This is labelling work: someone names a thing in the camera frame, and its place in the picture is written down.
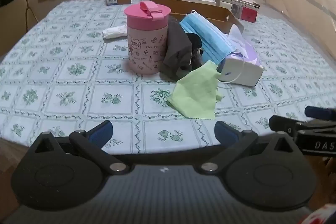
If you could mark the green cloth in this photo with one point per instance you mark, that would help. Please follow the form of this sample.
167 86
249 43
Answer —
197 92

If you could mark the dark grey cloth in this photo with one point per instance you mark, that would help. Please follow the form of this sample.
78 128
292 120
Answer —
176 50

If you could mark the purple soft tissue pack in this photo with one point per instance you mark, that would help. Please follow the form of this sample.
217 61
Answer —
244 69

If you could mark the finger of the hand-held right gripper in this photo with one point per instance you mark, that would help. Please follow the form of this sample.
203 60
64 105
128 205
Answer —
320 112
283 125

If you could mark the red white printed clothing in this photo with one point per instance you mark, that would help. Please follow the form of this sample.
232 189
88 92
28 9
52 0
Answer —
320 216

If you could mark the pink lidded cup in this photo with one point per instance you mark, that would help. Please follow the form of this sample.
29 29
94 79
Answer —
145 43

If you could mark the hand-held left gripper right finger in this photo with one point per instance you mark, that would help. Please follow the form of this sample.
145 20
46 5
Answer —
225 132

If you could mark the blue face mask pack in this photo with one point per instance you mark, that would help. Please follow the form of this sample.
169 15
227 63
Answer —
207 35

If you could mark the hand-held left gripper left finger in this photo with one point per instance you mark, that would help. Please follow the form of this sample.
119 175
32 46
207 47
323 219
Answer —
101 132

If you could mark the clear plastic sheet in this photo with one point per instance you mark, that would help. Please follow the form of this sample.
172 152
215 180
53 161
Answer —
302 3

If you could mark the white pad packet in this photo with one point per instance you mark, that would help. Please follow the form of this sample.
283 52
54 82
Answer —
114 32

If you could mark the brown cardboard tray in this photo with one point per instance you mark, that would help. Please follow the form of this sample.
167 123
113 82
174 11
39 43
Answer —
210 14

